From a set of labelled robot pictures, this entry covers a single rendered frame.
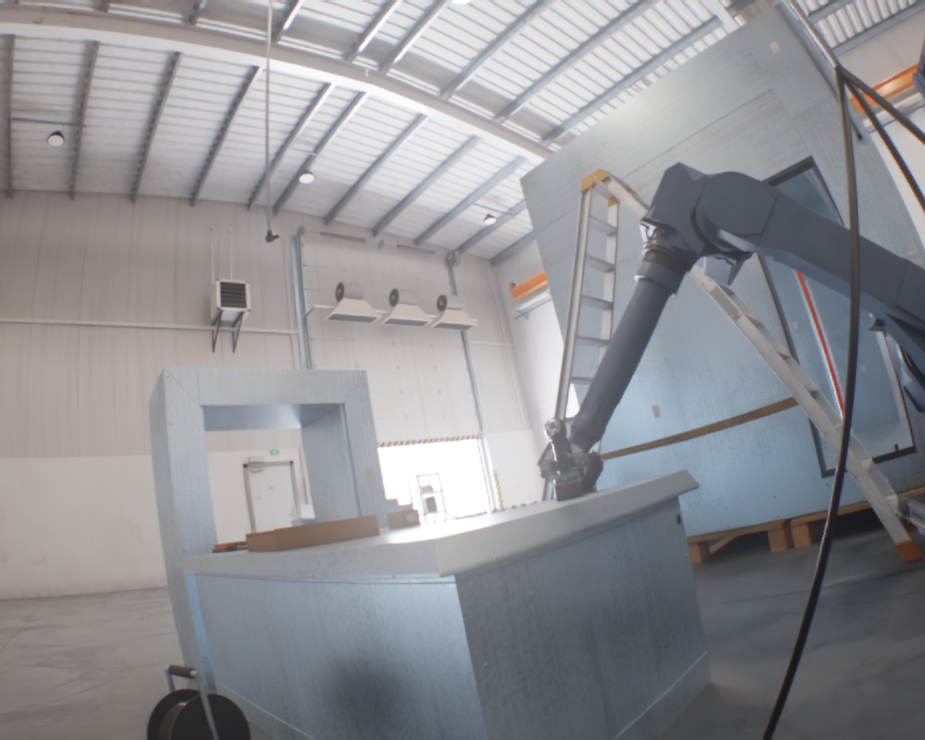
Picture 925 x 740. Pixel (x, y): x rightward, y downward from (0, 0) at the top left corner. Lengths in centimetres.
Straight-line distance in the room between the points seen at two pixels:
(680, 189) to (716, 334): 165
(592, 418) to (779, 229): 88
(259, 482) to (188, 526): 840
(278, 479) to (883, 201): 1054
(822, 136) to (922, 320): 189
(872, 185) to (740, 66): 119
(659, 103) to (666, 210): 219
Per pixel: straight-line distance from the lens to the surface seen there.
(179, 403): 278
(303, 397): 299
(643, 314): 188
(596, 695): 122
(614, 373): 185
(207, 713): 151
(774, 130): 363
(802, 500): 335
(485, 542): 91
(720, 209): 182
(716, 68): 397
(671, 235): 194
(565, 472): 154
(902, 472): 324
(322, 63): 963
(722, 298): 266
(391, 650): 112
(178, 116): 1084
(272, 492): 1112
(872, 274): 183
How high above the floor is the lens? 69
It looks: 14 degrees up
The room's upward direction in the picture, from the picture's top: 11 degrees counter-clockwise
